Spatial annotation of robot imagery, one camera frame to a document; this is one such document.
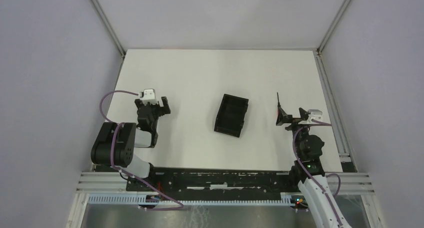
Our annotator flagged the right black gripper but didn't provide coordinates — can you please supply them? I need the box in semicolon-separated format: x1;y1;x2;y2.
275;107;313;157

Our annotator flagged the red handled screwdriver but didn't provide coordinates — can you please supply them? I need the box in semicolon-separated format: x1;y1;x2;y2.
276;92;281;116

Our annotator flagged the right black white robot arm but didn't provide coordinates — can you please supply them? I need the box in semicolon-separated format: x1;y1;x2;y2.
276;105;350;228

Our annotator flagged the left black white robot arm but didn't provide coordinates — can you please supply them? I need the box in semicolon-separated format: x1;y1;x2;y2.
90;96;171;192

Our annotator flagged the black plastic bin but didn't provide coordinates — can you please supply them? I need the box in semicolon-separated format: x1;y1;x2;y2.
214;94;249;138

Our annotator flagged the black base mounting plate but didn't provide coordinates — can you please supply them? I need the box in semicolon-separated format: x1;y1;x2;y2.
145;167;308;201

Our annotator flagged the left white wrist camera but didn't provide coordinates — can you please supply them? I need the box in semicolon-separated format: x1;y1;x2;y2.
138;88;156;100

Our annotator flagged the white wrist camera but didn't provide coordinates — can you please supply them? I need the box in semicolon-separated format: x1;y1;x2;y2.
306;109;323;124
138;88;156;100

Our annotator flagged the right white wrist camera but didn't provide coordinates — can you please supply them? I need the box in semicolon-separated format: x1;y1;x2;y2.
306;109;323;124

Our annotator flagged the white slotted cable duct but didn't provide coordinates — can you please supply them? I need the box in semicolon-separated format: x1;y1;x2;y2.
88;194;294;207

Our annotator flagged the aluminium front rail frame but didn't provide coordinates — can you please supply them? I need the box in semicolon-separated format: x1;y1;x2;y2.
76;172;375;195

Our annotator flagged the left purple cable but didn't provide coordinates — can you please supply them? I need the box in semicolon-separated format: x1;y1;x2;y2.
99;90;185;211

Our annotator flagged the left aluminium corner post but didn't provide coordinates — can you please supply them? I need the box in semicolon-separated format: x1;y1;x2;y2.
89;0;126;58

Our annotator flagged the aluminium corner post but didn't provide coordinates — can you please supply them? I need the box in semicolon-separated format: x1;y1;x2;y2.
316;0;352;54
89;0;126;58

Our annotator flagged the right aluminium corner post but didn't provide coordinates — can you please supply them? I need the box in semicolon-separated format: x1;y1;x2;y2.
316;0;352;54

